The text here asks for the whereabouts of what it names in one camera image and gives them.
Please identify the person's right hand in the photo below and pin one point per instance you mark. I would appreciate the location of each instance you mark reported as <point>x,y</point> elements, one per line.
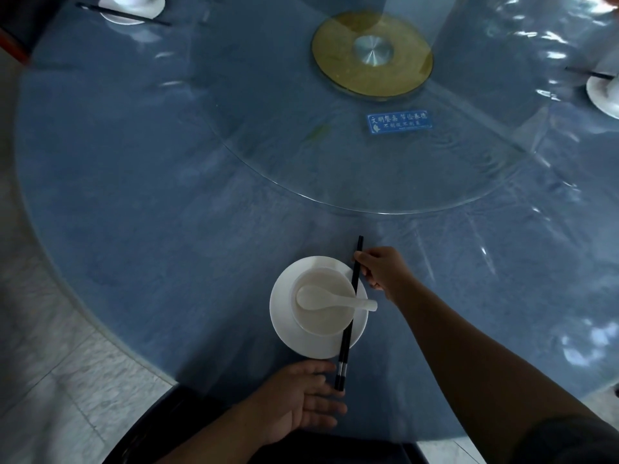
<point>387,272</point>

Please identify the person's left hand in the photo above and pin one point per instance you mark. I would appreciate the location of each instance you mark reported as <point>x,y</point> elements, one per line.
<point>290,405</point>

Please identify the white ceramic spoon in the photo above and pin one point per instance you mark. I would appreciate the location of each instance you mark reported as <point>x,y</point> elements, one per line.
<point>319,298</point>

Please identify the person's right forearm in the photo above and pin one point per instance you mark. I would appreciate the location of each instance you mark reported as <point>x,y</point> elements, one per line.
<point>474,367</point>

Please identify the glass lazy susan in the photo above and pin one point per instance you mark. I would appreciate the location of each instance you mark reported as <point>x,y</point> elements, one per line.
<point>314,154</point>

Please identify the round table with blue cloth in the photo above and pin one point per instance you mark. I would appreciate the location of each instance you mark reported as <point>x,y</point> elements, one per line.
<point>145,236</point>

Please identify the person's grey sleeve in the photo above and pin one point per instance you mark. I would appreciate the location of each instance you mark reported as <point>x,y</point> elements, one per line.
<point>570,442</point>

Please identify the dark wooden chair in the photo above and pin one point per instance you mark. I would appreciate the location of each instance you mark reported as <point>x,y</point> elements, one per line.
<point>24,19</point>
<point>159,430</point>

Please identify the blue sign card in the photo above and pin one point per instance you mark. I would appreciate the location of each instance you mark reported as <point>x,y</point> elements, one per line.
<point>399,122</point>

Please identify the clear plastic table cover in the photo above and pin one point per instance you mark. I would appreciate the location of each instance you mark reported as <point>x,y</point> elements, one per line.
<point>556,236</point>

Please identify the gold turntable base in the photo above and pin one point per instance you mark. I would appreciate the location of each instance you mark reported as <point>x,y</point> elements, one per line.
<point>333,62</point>

